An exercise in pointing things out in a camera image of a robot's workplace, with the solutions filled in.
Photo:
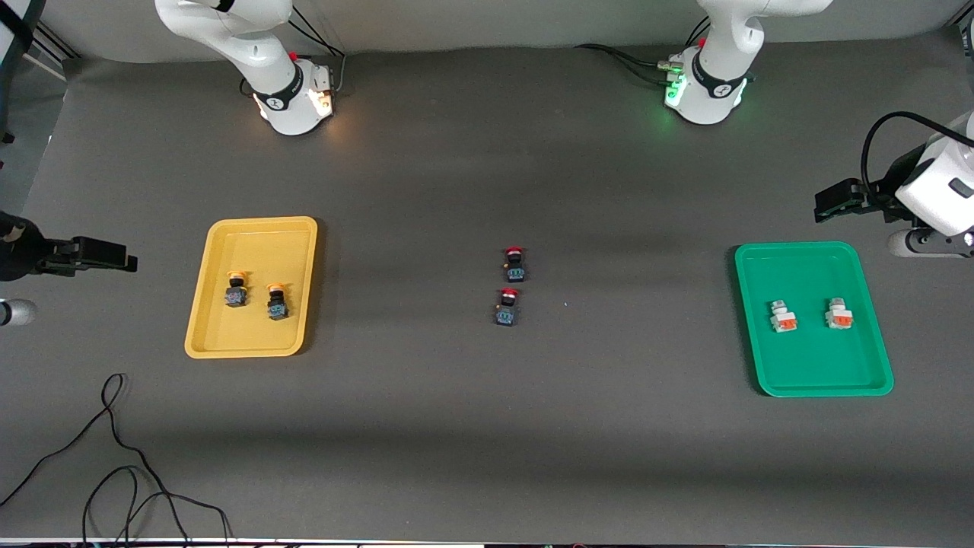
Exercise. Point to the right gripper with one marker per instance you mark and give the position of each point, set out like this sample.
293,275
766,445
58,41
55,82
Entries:
18,251

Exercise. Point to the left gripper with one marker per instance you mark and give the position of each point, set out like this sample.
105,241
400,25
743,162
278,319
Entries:
887,193

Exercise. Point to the white button with orange clip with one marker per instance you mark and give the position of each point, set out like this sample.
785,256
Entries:
784,320
838,318

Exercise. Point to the yellow mushroom push button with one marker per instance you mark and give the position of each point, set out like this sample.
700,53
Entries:
237,295
277,308

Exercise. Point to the green plastic tray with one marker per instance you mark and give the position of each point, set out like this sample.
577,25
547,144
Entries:
814,365

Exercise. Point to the yellow plastic tray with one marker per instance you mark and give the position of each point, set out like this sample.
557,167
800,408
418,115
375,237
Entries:
266,335

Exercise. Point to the red mushroom push button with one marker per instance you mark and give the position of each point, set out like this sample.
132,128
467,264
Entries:
505,313
514,270

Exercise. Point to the grey metal frame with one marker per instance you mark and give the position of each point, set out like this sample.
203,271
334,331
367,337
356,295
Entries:
53,55

